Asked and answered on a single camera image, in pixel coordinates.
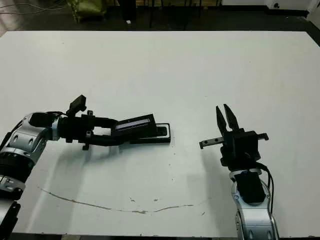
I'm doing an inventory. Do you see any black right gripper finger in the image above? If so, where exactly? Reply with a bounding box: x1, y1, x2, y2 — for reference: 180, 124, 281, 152
215, 105, 229, 137
223, 103, 239, 132

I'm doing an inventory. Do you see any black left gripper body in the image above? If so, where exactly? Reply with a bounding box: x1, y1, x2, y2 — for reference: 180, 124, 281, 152
58, 109, 95, 151

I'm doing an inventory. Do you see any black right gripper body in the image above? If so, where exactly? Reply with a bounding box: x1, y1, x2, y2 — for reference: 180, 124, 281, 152
199, 128, 270, 171

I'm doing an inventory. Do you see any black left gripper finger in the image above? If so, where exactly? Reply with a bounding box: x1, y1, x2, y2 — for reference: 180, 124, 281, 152
92, 116, 119, 129
87, 134, 121, 149

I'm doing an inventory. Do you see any black box lid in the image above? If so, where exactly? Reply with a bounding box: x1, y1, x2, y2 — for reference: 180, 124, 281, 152
115, 113, 158, 145

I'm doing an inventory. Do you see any black box with white insert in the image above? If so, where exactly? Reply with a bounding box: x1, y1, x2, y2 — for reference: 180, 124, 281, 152
129, 122, 172, 145

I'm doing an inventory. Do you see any olive green bag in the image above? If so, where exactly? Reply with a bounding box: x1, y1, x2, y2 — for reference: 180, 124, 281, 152
69, 0, 110, 23

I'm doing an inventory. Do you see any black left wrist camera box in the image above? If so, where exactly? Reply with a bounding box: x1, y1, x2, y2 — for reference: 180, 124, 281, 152
68, 94, 87, 118

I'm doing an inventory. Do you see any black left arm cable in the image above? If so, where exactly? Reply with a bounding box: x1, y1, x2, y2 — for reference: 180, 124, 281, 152
46, 110, 70, 118

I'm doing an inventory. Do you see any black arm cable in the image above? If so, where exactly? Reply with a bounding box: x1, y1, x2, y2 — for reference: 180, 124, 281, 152
256, 161, 275, 221
46, 110, 70, 118

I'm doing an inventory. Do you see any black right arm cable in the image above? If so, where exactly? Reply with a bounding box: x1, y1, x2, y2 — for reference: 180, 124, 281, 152
256, 161, 275, 221

